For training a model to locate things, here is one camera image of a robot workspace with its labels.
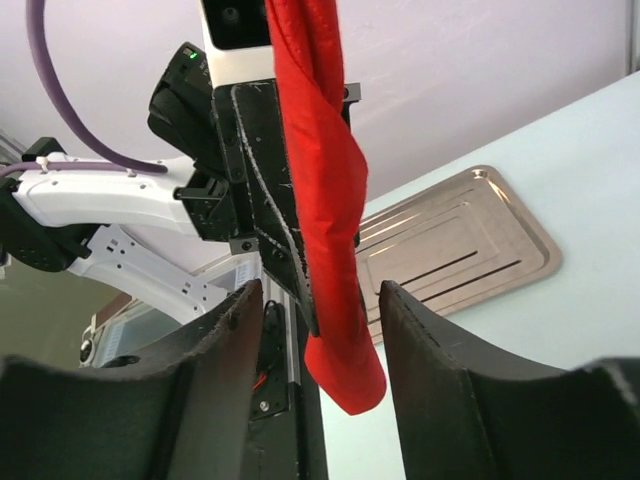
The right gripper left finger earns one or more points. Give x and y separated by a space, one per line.
175 409

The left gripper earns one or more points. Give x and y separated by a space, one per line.
258 118

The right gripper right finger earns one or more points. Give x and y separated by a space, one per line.
467 409

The red paper napkin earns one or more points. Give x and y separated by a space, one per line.
329 174

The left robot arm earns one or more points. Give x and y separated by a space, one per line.
150 231

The metal tray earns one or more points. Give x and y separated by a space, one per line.
453 245

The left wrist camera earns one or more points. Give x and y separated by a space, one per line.
237 41

